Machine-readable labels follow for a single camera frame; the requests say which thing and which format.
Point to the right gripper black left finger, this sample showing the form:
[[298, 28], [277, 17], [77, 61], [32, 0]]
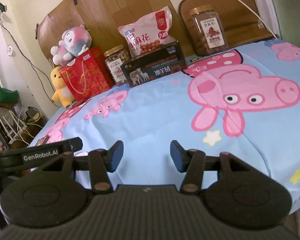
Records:
[[58, 175]]

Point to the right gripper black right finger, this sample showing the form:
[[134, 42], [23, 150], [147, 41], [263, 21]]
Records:
[[195, 162]]

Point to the white wifi router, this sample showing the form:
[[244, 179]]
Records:
[[13, 127]]

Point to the green bag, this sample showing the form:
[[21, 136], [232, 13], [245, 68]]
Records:
[[8, 96]]

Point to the yellow duck plush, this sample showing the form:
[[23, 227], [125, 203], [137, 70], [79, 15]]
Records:
[[62, 92]]

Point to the blue cartoon pig sheet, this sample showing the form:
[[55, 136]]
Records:
[[245, 101]]

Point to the red gift bag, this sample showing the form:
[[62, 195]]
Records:
[[87, 75]]

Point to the mixed nuts jar gold lid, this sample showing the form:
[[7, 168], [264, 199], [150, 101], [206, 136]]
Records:
[[115, 58]]

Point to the black cardboard box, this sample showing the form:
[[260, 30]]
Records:
[[152, 65]]

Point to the pink blue plush toy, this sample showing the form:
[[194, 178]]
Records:
[[74, 43]]

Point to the pecan jar gold lid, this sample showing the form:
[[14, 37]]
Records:
[[210, 31]]

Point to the pink snack bag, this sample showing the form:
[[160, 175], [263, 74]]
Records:
[[148, 32]]

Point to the brown seat cushion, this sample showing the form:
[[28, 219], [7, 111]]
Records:
[[238, 17]]

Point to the wood-pattern wall board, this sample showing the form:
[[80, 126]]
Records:
[[102, 19]]

